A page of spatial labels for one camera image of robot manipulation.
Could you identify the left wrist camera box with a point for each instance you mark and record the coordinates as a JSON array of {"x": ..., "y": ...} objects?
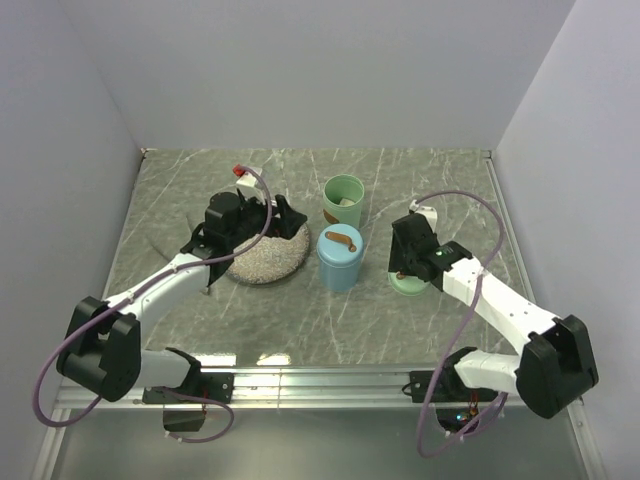
[{"x": 247, "y": 176}]

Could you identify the aluminium front rail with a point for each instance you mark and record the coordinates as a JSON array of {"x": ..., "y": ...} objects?
[{"x": 287, "y": 387}]

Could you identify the green cylindrical container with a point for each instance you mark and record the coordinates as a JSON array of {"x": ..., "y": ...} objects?
[{"x": 339, "y": 187}]

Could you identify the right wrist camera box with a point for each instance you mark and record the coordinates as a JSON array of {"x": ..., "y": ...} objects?
[{"x": 429, "y": 213}]

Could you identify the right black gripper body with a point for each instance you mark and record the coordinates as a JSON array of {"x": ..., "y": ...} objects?
[{"x": 400, "y": 259}]

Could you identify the green lid brown handle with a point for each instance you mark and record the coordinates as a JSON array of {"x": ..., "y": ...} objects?
[{"x": 406, "y": 285}]

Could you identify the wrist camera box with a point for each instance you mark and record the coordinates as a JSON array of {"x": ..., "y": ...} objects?
[
  {"x": 247, "y": 176},
  {"x": 429, "y": 213}
]

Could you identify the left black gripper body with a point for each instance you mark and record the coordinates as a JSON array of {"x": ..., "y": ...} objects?
[{"x": 253, "y": 217}]

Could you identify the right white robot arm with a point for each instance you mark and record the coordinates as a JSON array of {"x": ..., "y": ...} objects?
[{"x": 553, "y": 363}]

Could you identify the blue cylindrical container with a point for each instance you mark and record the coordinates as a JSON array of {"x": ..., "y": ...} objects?
[{"x": 339, "y": 273}]

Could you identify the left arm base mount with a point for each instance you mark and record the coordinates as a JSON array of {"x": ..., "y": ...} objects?
[{"x": 200, "y": 395}]

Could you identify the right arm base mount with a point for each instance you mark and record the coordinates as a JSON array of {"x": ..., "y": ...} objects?
[{"x": 449, "y": 389}]

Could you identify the speckled ceramic plate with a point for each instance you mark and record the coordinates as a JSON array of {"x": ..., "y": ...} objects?
[{"x": 271, "y": 260}]

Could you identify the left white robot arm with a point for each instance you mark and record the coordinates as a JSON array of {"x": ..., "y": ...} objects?
[{"x": 103, "y": 350}]

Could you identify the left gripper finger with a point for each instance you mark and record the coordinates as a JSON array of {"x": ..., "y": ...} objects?
[
  {"x": 279, "y": 205},
  {"x": 291, "y": 222}
]

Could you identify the blue lid brown handle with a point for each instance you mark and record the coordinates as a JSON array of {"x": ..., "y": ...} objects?
[{"x": 340, "y": 245}]

